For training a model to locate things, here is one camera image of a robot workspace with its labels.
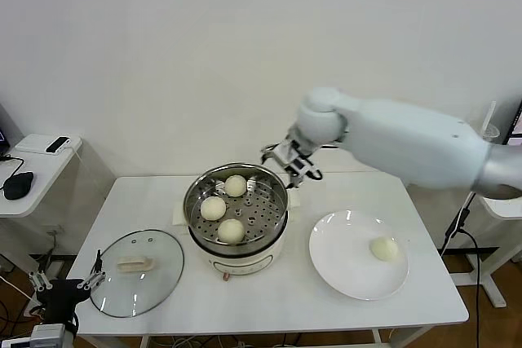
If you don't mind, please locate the white side table with mouse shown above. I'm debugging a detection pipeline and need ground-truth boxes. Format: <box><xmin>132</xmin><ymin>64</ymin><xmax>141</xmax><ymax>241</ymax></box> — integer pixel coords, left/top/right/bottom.
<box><xmin>0</xmin><ymin>134</ymin><xmax>82</xmax><ymax>319</ymax></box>

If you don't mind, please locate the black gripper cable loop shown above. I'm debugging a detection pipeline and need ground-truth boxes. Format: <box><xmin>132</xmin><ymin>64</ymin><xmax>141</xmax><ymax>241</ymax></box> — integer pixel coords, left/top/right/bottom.
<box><xmin>303</xmin><ymin>164</ymin><xmax>325</xmax><ymax>182</ymax></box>

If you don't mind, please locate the white round plate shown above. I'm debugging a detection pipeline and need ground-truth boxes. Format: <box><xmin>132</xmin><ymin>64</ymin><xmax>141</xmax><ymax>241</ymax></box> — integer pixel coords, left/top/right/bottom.
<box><xmin>308</xmin><ymin>209</ymin><xmax>409</xmax><ymax>301</ymax></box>

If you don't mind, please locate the black computer mouse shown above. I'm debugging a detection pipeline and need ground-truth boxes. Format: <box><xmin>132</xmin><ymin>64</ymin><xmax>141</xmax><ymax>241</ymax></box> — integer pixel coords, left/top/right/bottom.
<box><xmin>2</xmin><ymin>171</ymin><xmax>35</xmax><ymax>201</ymax></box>

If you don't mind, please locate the white floor cable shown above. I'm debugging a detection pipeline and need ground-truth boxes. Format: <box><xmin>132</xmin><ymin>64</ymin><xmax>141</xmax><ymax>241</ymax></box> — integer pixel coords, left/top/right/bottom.
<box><xmin>0</xmin><ymin>274</ymin><xmax>42</xmax><ymax>308</ymax></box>

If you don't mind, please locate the white side table with cup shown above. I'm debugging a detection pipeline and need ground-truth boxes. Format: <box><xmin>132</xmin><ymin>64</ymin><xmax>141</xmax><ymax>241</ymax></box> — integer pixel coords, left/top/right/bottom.
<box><xmin>452</xmin><ymin>192</ymin><xmax>522</xmax><ymax>309</ymax></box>

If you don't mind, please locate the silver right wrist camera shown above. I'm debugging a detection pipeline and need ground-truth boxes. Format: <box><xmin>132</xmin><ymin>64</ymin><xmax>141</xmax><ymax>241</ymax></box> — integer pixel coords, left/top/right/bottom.
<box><xmin>272</xmin><ymin>144</ymin><xmax>298</xmax><ymax>169</ymax></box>

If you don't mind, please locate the dark open laptop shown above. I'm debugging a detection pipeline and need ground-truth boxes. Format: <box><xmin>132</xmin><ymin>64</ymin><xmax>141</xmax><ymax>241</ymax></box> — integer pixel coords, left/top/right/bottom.
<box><xmin>505</xmin><ymin>97</ymin><xmax>522</xmax><ymax>146</ymax></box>

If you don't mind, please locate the black mouse cable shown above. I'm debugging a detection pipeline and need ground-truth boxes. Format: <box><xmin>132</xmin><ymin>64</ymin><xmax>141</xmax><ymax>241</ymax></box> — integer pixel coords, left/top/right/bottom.
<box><xmin>0</xmin><ymin>154</ymin><xmax>25</xmax><ymax>192</ymax></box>

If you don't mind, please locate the white steamed baozi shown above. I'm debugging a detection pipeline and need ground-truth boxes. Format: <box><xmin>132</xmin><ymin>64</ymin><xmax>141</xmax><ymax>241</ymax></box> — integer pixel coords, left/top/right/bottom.
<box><xmin>369</xmin><ymin>236</ymin><xmax>399</xmax><ymax>262</ymax></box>
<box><xmin>216</xmin><ymin>218</ymin><xmax>246</xmax><ymax>246</ymax></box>
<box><xmin>199</xmin><ymin>196</ymin><xmax>228</xmax><ymax>222</ymax></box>
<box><xmin>223</xmin><ymin>174</ymin><xmax>248</xmax><ymax>198</ymax></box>

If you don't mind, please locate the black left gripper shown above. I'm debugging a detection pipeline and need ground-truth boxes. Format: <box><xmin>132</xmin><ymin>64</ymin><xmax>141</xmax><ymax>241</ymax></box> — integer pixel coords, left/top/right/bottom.
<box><xmin>28</xmin><ymin>249</ymin><xmax>108</xmax><ymax>305</ymax></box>

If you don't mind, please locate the stainless steel steamer basket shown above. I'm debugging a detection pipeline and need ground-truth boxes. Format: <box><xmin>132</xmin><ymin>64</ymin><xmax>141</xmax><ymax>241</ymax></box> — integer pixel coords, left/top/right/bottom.
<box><xmin>182</xmin><ymin>162</ymin><xmax>289</xmax><ymax>246</ymax></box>

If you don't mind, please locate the glass pot lid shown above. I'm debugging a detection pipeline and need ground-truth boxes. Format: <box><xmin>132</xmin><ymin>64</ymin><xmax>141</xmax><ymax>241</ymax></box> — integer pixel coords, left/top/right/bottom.
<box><xmin>88</xmin><ymin>228</ymin><xmax>185</xmax><ymax>319</ymax></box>

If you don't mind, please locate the white flat box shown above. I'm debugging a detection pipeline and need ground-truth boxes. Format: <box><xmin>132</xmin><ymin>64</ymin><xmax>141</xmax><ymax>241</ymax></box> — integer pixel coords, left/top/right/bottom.
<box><xmin>15</xmin><ymin>134</ymin><xmax>81</xmax><ymax>156</ymax></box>

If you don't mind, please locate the white wall socket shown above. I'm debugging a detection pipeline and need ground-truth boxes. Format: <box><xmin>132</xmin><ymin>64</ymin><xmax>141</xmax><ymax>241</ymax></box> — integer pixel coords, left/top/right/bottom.
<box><xmin>42</xmin><ymin>223</ymin><xmax>66</xmax><ymax>239</ymax></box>

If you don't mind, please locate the small black white device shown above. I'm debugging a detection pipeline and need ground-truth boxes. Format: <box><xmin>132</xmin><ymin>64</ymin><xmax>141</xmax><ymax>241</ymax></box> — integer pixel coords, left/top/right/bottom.
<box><xmin>45</xmin><ymin>136</ymin><xmax>70</xmax><ymax>154</ymax></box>

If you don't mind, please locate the cream electric cooker base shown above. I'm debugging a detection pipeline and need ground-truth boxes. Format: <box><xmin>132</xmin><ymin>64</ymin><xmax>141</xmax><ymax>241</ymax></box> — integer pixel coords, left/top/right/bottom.
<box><xmin>170</xmin><ymin>188</ymin><xmax>303</xmax><ymax>284</ymax></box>

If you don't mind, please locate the black laptop pink screen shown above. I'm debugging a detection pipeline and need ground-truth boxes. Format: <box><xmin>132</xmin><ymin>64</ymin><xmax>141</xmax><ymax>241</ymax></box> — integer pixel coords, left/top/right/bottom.
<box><xmin>0</xmin><ymin>103</ymin><xmax>12</xmax><ymax>157</ymax></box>

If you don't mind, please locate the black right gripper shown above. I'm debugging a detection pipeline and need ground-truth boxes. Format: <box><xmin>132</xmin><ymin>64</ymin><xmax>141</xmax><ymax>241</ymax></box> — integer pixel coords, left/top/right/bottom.
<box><xmin>260</xmin><ymin>143</ymin><xmax>315</xmax><ymax>190</ymax></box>

